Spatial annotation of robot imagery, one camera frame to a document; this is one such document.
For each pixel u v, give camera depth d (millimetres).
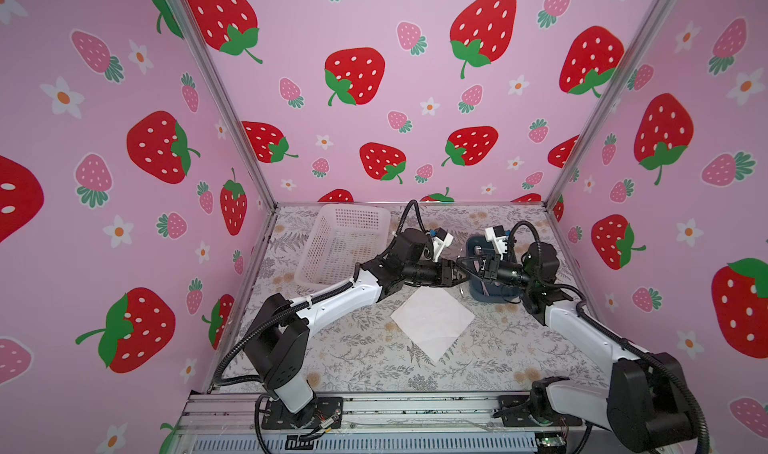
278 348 439
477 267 713
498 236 730
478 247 1043
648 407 408
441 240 716
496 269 674
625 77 838
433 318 910
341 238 1097
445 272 672
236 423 726
